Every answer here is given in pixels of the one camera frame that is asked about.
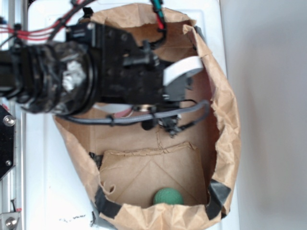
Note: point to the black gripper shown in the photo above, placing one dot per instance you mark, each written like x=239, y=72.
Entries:
x=133, y=75

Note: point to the pink plush bunny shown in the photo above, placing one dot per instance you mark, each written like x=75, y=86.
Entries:
x=124, y=113

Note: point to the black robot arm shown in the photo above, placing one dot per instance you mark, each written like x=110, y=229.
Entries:
x=54, y=77

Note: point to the brown paper bag tray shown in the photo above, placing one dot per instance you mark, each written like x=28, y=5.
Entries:
x=122, y=167

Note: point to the green textured ball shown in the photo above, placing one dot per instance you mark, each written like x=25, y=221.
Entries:
x=169, y=196

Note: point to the black mounting plate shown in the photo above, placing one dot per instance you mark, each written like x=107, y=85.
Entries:
x=7, y=141

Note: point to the aluminium frame rail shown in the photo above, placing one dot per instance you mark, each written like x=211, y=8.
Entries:
x=12, y=208

